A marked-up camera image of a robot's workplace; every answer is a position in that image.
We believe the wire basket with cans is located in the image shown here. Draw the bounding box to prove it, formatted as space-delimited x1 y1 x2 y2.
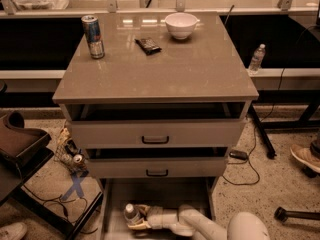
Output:
55 127 87 173

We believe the black chair leg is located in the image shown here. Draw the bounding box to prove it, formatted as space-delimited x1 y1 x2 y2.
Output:
274 207 320 222

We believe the small background water bottle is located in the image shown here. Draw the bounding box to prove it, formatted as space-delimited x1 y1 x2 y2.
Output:
248 44 266 75

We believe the blue energy drink can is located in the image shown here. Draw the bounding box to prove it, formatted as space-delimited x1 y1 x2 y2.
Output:
81 15 105 59

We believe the blue tape cross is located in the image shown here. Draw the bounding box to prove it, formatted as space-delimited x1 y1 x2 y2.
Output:
61 171 88 201

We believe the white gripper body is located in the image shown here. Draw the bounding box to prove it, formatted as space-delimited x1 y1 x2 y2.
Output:
147 206 178 229

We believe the black snack packet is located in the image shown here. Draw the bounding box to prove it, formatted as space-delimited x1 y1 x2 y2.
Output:
135 38 162 55

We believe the black side table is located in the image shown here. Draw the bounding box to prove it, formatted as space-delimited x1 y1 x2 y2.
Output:
0 147 104 240

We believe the black power adapter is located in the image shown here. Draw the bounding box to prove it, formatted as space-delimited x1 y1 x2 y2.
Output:
229 150 248 161

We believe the top drawer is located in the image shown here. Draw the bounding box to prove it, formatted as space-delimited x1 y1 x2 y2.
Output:
62 102 249 150

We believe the tan shoe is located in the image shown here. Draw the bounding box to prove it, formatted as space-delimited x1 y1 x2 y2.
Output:
290 144 320 173

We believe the middle drawer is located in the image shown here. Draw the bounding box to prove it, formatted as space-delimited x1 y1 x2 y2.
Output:
87 147 227 178

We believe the white bowl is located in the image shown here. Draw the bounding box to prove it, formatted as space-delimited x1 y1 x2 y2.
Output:
165 12 198 40

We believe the drawer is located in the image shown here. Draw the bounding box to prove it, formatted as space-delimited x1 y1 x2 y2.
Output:
62 102 249 150
87 147 227 178
96 178 215 240

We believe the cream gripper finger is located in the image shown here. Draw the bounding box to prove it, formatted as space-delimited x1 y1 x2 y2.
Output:
135 204 151 217
127 219 151 231

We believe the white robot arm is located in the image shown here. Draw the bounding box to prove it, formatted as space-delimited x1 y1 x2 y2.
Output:
124 203 271 240

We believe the white shoe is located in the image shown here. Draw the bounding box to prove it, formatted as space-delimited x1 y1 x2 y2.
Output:
0 222 27 240

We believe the clear plastic water bottle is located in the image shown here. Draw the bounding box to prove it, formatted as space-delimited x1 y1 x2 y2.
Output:
124 203 141 225

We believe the bottom drawer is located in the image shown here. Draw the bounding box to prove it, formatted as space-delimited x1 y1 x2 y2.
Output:
96 178 215 240

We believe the grey drawer cabinet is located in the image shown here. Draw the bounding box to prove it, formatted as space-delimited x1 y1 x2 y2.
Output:
52 11 260 240

